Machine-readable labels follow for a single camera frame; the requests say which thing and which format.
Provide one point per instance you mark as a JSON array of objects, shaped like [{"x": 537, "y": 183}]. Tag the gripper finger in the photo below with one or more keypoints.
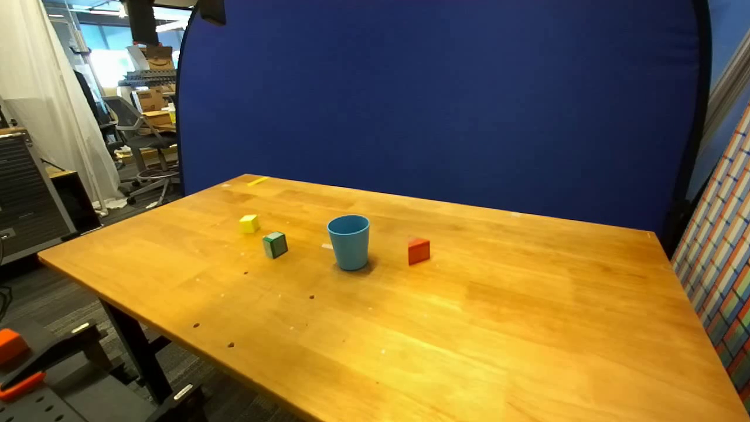
[
  {"x": 212, "y": 9},
  {"x": 142, "y": 20}
]

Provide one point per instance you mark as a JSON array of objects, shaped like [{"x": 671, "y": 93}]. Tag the yellow cube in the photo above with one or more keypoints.
[{"x": 249, "y": 224}]

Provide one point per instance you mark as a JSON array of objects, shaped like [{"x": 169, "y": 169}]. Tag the green cube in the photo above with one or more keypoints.
[{"x": 275, "y": 245}]

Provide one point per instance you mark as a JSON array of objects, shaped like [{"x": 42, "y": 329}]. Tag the blue cup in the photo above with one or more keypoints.
[{"x": 349, "y": 243}]

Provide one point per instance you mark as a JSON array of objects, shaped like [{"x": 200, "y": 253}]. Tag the red cube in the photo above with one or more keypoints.
[{"x": 418, "y": 251}]

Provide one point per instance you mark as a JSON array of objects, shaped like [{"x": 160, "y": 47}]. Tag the window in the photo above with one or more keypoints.
[{"x": 108, "y": 58}]

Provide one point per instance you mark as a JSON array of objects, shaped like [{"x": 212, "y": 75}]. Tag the stack of cardboard boxes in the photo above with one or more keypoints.
[{"x": 153, "y": 88}]

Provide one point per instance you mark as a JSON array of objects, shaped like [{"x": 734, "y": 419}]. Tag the grey office chair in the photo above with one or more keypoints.
[{"x": 137, "y": 138}]

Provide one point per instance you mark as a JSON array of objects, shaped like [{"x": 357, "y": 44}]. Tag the white curtain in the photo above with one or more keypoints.
[{"x": 41, "y": 88}]

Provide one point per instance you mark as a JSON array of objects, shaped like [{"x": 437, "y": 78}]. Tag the yellow tape strip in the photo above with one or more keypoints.
[{"x": 258, "y": 181}]

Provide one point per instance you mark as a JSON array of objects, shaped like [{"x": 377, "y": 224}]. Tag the black box with wooden top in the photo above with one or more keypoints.
[{"x": 73, "y": 196}]

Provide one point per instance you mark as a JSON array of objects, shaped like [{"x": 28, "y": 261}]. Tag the black slatted equipment case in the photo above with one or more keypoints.
[{"x": 26, "y": 193}]

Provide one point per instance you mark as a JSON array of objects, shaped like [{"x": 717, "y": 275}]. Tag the blue fabric backdrop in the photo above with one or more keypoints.
[{"x": 445, "y": 99}]

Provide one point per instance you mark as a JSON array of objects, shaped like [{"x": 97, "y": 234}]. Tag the orange and black clamp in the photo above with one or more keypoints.
[{"x": 14, "y": 366}]

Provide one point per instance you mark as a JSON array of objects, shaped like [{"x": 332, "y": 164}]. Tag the black perforated workbench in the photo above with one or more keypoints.
[{"x": 64, "y": 381}]

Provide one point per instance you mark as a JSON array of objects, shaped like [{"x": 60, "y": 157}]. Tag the colourful patterned panel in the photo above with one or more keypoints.
[{"x": 723, "y": 246}]

